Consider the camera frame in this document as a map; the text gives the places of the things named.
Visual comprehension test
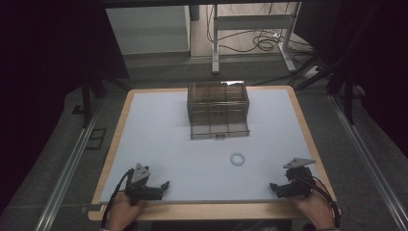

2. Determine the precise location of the tangle of black floor cables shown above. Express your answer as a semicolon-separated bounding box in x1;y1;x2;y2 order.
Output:
206;3;315;65

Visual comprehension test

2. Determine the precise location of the white power strip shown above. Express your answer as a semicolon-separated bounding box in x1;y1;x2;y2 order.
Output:
302;64;322;80

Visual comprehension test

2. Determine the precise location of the white ring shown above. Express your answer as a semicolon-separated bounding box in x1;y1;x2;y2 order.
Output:
229;152;247;167

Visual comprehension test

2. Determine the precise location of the black metal stand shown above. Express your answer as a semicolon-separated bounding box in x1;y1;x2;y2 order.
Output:
71;71;109;129
326;62;358;126

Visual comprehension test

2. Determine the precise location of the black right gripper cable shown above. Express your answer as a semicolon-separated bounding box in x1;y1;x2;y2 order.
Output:
301;177;342;229

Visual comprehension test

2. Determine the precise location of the aluminium floor rail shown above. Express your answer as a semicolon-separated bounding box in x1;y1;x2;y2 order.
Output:
329;94;408;231
33;97;104;231

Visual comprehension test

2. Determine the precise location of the clear drawer organizer box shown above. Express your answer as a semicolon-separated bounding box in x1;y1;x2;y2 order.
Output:
186;80;251;127

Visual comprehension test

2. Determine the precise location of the white table mat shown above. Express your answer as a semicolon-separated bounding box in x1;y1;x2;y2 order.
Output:
100;88;321;204

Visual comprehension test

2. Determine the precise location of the person's left hand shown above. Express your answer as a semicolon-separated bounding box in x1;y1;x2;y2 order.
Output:
107;191;145;231

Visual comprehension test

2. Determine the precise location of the white cabinet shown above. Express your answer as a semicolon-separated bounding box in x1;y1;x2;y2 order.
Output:
105;5;192;61

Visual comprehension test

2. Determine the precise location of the clear pulled-out drawer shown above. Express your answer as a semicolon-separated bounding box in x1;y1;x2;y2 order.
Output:
190;120;251;141

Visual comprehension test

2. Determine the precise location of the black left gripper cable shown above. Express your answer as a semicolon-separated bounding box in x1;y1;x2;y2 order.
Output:
100;168;135;229

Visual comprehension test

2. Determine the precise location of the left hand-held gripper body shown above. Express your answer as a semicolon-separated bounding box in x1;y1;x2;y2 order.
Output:
124;163;166;207

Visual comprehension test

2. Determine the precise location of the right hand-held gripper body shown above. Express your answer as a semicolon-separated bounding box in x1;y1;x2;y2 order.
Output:
275;157;318;199

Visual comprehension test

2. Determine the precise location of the white metal desk frame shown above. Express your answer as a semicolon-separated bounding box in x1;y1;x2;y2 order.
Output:
211;2;302;75

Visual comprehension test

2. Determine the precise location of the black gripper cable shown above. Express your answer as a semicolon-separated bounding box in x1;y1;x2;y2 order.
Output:
100;168;135;229
301;177;342;229

